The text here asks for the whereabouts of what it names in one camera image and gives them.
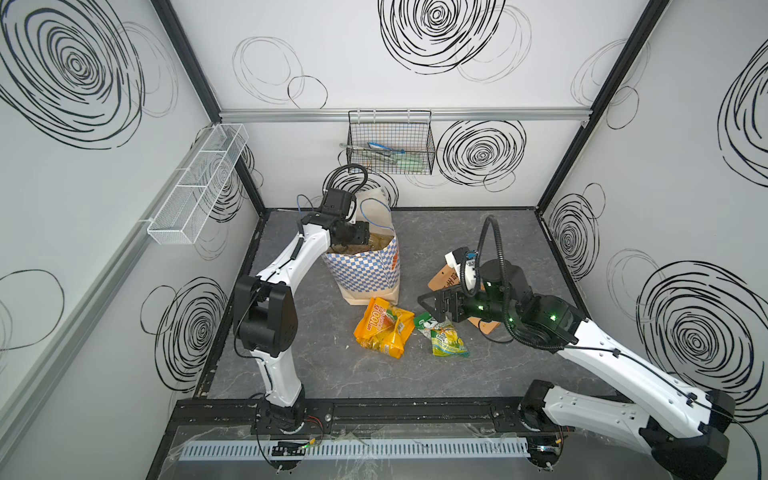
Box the green Fox's candy bag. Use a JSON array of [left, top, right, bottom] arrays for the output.
[[414, 312, 469, 357]]

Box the orange potato chips bag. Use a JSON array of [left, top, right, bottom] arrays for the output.
[[427, 263, 502, 336]]

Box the black corner frame post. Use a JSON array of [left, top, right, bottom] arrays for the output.
[[150, 0, 269, 219]]

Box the white mesh shelf tray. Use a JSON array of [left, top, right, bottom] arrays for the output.
[[147, 123, 248, 245]]

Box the black wire basket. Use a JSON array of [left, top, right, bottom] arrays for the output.
[[342, 109, 436, 176]]

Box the blue checkered paper bag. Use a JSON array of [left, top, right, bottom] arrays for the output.
[[323, 187, 401, 305]]

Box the green item in basket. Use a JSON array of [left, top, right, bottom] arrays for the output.
[[341, 142, 430, 173]]

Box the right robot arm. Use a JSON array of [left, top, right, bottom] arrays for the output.
[[418, 215, 735, 479]]

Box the right back corner post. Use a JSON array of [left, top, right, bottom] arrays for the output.
[[536, 0, 670, 214]]

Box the grey slotted cable duct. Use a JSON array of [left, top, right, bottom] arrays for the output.
[[179, 437, 530, 462]]

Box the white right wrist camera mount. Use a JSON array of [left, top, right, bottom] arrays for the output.
[[445, 247, 479, 296]]

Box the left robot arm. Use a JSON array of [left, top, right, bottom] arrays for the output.
[[232, 188, 370, 432]]

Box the black front rail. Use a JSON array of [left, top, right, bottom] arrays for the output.
[[166, 396, 535, 435]]

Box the yellow gummy candy bag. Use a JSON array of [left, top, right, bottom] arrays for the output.
[[354, 298, 415, 359]]

